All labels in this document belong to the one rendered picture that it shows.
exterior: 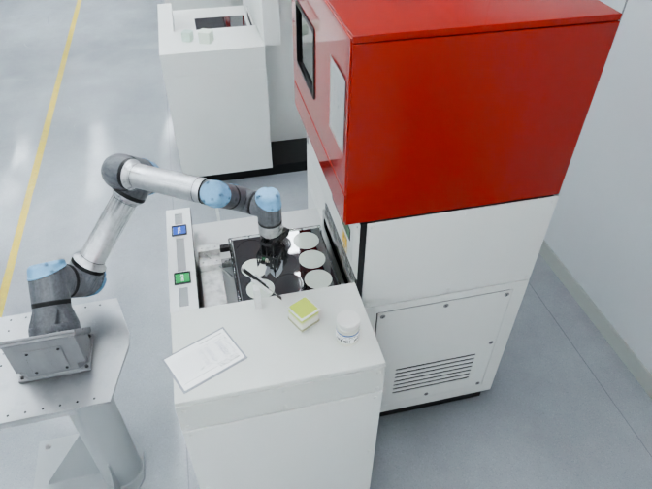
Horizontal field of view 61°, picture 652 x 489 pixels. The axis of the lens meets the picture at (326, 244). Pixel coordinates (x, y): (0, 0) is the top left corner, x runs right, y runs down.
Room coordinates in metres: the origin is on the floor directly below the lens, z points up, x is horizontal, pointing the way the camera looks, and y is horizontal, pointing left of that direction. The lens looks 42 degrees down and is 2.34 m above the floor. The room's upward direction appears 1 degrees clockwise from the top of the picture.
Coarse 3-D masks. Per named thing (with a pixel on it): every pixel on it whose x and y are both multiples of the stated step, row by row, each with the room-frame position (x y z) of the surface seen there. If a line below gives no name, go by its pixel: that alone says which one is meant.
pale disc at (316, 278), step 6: (312, 270) 1.47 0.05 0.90; (318, 270) 1.47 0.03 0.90; (306, 276) 1.43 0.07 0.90; (312, 276) 1.44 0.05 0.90; (318, 276) 1.44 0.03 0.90; (324, 276) 1.44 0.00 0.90; (330, 276) 1.44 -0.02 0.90; (306, 282) 1.40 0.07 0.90; (312, 282) 1.40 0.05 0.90; (318, 282) 1.40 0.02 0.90; (324, 282) 1.40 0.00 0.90; (330, 282) 1.40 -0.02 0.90
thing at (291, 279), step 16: (240, 240) 1.63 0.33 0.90; (256, 240) 1.63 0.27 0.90; (288, 240) 1.63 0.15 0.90; (320, 240) 1.63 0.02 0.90; (240, 256) 1.53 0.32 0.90; (288, 256) 1.54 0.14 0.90; (240, 272) 1.45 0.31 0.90; (288, 272) 1.45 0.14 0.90; (304, 272) 1.45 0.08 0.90; (288, 288) 1.37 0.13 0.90; (304, 288) 1.37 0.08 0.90
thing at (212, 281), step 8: (216, 256) 1.55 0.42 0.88; (208, 272) 1.47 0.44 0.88; (216, 272) 1.47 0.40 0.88; (208, 280) 1.42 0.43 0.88; (216, 280) 1.42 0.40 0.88; (208, 288) 1.38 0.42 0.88; (216, 288) 1.39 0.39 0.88; (224, 288) 1.39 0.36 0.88; (208, 296) 1.35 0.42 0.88; (216, 296) 1.35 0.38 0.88; (224, 296) 1.35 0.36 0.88; (208, 304) 1.31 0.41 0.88; (216, 304) 1.31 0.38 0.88
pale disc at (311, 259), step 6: (306, 252) 1.56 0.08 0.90; (312, 252) 1.56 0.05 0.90; (318, 252) 1.56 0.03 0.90; (300, 258) 1.53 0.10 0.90; (306, 258) 1.53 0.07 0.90; (312, 258) 1.53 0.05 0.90; (318, 258) 1.53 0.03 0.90; (324, 258) 1.53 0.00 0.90; (306, 264) 1.50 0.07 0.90; (312, 264) 1.50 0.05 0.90; (318, 264) 1.50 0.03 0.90
